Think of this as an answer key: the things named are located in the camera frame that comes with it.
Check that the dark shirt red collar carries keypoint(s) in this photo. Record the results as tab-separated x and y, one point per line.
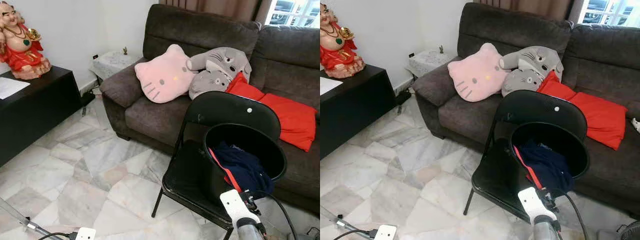
547	167
245	170

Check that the black round bucket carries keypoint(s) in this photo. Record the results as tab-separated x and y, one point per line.
555	135
250	136

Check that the red cushion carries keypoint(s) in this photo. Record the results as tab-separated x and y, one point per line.
597	115
290	117

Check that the silver metal clothes rack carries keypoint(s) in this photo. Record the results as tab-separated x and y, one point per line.
341	222
25	222

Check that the black folding chair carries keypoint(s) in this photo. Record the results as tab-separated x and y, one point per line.
230	107
535	106

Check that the brown fabric sofa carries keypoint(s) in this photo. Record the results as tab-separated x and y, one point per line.
475	117
165	120

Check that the small grey Totoro cushion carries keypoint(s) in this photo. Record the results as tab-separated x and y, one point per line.
522	82
210	84

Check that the black television console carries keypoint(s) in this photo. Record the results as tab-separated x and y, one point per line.
355	115
35	120

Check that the white paper sheet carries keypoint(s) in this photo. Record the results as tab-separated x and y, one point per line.
330	85
12	87

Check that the large grey Totoro cushion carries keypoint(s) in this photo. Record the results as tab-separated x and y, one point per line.
225	57
537	56

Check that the pink cat face cushion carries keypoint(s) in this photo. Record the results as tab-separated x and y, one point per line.
477	74
165	75

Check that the red laughing Buddha statue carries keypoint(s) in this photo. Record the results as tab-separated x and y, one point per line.
20	55
340	52

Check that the black floor power strip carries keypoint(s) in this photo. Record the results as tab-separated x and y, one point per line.
402	96
87	97

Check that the lace covered side table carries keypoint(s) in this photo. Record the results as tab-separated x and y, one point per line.
112	62
427	61

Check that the brown curtain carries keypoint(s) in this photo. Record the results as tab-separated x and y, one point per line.
525	7
215	7

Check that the window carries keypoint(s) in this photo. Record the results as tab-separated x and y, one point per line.
610	10
295	10

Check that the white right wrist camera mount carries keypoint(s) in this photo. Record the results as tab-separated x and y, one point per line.
532	202
235	205

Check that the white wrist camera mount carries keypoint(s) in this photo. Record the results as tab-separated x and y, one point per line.
532	202
386	232
86	234
235	205

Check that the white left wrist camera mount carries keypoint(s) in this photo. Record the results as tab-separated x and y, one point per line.
386	232
86	234

